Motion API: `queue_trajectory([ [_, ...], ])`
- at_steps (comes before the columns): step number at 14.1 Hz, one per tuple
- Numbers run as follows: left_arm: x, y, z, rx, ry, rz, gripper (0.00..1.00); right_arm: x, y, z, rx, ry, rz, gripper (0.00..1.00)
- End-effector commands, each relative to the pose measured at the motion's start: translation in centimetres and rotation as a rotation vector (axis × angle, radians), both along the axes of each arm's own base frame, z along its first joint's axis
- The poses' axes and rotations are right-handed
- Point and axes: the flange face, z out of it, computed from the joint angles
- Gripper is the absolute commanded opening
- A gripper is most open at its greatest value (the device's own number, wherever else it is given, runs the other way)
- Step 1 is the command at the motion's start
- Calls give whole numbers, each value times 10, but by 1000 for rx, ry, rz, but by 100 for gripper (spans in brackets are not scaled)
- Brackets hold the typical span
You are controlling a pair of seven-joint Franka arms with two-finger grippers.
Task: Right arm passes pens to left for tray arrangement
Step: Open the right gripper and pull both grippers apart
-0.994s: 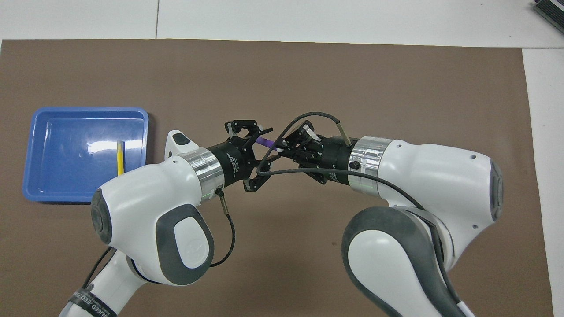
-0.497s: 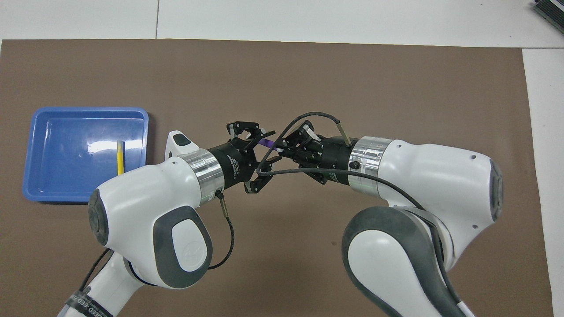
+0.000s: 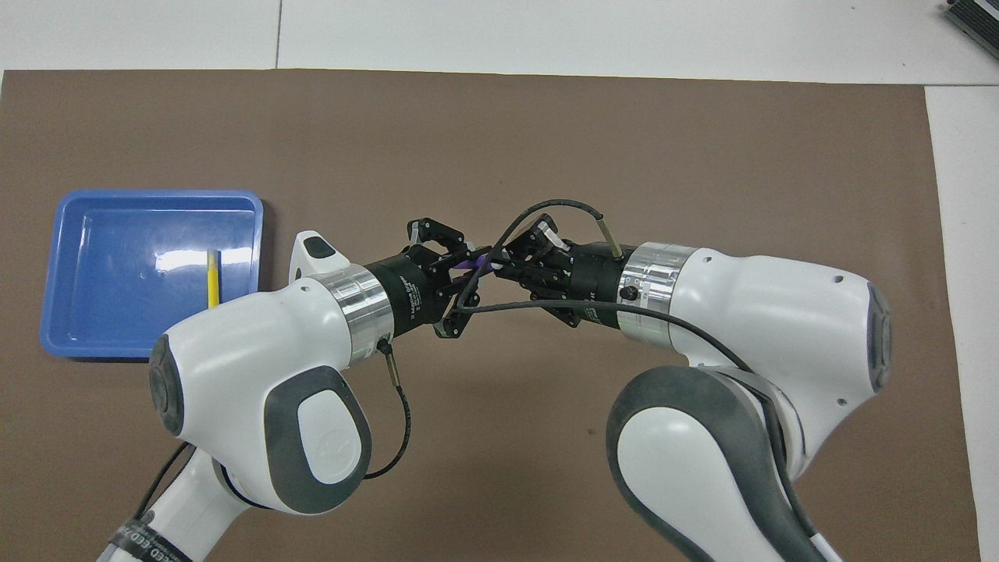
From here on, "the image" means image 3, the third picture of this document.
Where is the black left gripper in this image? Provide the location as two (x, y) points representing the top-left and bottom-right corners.
(364, 217), (482, 341)

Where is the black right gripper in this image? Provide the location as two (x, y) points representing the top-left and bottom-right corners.
(491, 218), (626, 331)

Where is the blue plastic tray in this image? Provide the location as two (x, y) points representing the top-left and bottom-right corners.
(39, 190), (265, 360)

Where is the brown table mat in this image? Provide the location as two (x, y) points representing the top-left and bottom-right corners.
(0, 69), (983, 562)

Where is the grey ribbed device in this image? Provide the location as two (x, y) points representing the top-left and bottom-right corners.
(942, 0), (999, 40)

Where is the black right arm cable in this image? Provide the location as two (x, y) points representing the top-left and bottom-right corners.
(456, 198), (816, 547)

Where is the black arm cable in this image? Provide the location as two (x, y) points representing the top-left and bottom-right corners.
(129, 336), (412, 535)
(456, 198), (816, 547)

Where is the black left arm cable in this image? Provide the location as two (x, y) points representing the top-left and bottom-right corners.
(129, 336), (412, 535)

